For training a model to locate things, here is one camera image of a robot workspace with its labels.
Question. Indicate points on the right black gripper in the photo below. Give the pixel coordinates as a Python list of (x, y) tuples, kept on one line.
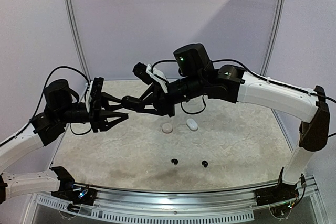
[(163, 98)]

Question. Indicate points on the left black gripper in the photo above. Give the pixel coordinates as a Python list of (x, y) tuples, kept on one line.
[(97, 116)]

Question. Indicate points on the black earbud charging case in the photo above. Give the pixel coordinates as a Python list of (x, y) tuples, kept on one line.
[(132, 103)]

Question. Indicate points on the white earbud charging case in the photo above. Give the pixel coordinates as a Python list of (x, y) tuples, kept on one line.
[(192, 124)]

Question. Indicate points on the black earbud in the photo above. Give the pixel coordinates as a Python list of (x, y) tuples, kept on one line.
[(174, 161), (204, 164)]

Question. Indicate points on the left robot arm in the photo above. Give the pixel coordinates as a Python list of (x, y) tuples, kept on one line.
[(62, 108)]

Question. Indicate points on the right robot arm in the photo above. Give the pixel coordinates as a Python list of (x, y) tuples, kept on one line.
[(234, 82)]

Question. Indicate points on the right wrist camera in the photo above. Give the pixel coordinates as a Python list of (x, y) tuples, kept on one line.
[(150, 74)]

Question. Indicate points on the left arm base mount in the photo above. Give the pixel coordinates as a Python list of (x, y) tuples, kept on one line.
[(78, 195)]

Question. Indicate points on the aluminium front rail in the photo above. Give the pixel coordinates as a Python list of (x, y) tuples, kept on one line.
[(233, 205)]

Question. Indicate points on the left aluminium frame post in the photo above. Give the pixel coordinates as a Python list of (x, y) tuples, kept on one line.
[(76, 37)]

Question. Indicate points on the aluminium frame post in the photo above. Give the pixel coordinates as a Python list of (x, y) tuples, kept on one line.
[(273, 35), (76, 37)]

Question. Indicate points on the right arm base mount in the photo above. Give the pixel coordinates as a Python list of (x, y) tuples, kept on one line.
[(274, 194)]

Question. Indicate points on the right aluminium frame post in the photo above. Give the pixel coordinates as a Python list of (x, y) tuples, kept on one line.
[(273, 35)]

